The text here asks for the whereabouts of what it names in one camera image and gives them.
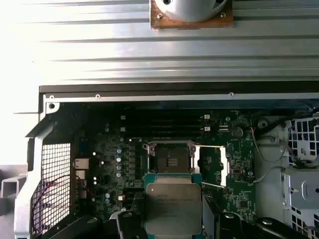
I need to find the CPU with silver top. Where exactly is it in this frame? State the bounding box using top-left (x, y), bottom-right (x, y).
top-left (144, 172), bottom-right (203, 236)

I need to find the green motherboard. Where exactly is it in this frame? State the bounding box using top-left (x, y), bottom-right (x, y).
top-left (72, 109), bottom-right (257, 225)

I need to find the silver drive cage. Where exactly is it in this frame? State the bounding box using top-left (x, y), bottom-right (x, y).
top-left (254, 117), bottom-right (319, 239)

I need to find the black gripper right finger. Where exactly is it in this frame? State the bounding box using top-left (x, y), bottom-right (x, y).
top-left (201, 193), bottom-right (309, 239)

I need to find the brown square mounting plate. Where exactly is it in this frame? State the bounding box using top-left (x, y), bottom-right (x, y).
top-left (150, 0), bottom-right (234, 31)

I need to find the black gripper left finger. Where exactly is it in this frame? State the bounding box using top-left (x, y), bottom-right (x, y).
top-left (43, 210), bottom-right (148, 239)

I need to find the round coin battery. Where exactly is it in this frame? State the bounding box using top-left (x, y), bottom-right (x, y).
top-left (231, 126), bottom-right (244, 139)

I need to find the black PC case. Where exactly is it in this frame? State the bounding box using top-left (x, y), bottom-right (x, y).
top-left (13, 84), bottom-right (319, 239)

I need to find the metal socket cover frame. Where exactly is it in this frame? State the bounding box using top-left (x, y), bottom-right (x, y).
top-left (195, 145), bottom-right (231, 187)

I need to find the metal CPU socket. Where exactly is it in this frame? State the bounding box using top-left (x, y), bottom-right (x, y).
top-left (142, 139), bottom-right (200, 175)

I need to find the wire locking lever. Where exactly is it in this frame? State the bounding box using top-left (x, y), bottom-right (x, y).
top-left (201, 181), bottom-right (227, 190)

